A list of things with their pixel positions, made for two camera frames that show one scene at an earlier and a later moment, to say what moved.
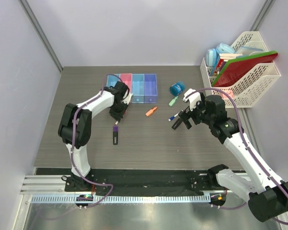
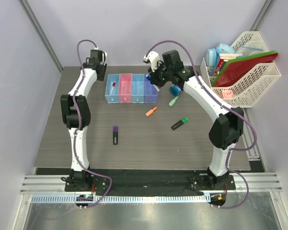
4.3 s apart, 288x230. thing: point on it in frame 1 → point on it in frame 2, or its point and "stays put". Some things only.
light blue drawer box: (138, 88) stays put
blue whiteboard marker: (173, 117) → (148, 75)
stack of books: (224, 58) stays put
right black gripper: (186, 114) → (154, 80)
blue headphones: (211, 54) stays put
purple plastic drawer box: (150, 88) stays put
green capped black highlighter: (176, 124) stays put
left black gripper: (118, 116) → (102, 77)
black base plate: (108, 180) stays put
